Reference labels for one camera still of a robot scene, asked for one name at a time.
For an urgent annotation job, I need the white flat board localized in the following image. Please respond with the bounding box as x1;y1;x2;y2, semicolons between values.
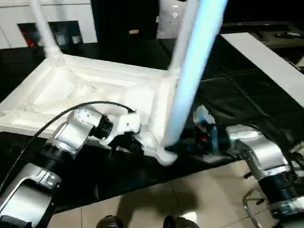
219;32;304;108

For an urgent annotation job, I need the black robot right foot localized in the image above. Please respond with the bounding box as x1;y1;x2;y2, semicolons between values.
163;214;198;228

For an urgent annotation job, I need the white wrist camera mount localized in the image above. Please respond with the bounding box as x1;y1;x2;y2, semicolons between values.
191;105;219;153
106;112;143;146

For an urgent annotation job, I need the black television with red logo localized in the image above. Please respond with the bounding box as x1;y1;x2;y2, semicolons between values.
220;20;293;27

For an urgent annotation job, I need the white plastic table leg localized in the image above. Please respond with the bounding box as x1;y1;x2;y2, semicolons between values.
167;0;200;77
163;0;229;150
29;0;65;64

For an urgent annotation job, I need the dark low tv bench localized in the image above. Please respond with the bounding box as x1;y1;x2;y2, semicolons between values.
251;25;304;69

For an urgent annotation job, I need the red packet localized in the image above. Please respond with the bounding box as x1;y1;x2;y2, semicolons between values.
19;23;31;48

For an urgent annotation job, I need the white plastic table top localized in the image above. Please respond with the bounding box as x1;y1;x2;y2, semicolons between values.
0;53;181;167

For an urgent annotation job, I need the black remote control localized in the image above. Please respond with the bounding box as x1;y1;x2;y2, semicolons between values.
275;31;300;38

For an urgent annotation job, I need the black sofa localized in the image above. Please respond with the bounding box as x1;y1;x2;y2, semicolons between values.
91;0;304;65

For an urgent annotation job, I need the silver metal stand frame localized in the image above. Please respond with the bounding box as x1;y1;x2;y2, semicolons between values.
241;189;265;228

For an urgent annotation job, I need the white sideboard cabinet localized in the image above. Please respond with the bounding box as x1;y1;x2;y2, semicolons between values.
0;0;99;50

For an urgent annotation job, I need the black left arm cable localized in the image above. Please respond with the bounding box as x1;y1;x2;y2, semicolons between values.
0;101;138;189

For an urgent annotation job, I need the grey cushion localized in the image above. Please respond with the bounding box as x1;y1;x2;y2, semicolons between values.
155;0;191;39

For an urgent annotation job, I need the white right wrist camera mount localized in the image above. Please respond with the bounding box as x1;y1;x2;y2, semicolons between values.
191;105;219;153

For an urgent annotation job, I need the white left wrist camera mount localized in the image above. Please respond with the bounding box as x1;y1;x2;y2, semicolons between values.
106;112;143;146

